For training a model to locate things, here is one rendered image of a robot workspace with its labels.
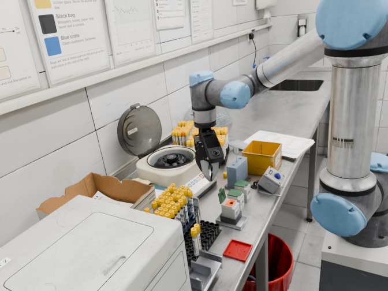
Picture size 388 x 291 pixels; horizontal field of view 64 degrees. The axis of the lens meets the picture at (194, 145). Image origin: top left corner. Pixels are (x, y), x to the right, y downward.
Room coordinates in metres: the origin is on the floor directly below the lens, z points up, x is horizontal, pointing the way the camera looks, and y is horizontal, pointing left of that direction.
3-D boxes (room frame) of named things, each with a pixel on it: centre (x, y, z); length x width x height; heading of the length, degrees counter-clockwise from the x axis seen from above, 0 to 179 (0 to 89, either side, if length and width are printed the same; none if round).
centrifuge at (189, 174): (1.12, 0.08, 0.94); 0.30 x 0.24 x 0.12; 50
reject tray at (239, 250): (0.70, -0.09, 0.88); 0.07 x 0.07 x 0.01; 59
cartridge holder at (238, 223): (0.83, -0.10, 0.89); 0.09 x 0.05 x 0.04; 57
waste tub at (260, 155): (1.17, -0.28, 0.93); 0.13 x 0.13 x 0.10; 58
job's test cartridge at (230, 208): (0.83, -0.09, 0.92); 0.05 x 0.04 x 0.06; 57
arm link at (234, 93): (0.87, -0.12, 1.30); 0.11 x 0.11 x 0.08; 42
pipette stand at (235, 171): (1.07, -0.16, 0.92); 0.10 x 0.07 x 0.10; 144
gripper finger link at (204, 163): (0.93, -0.03, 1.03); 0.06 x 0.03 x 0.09; 7
